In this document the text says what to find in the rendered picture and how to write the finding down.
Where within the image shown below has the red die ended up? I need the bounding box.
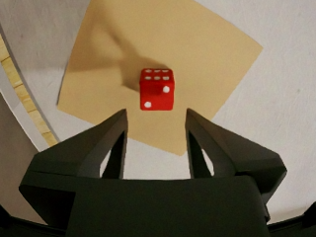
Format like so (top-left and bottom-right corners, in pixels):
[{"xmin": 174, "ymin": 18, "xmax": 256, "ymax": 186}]
[{"xmin": 139, "ymin": 69, "xmax": 175, "ymax": 111}]

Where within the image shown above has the tan mat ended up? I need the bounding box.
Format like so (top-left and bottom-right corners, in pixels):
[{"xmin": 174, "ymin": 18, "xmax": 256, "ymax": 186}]
[{"xmin": 57, "ymin": 0, "xmax": 264, "ymax": 157}]

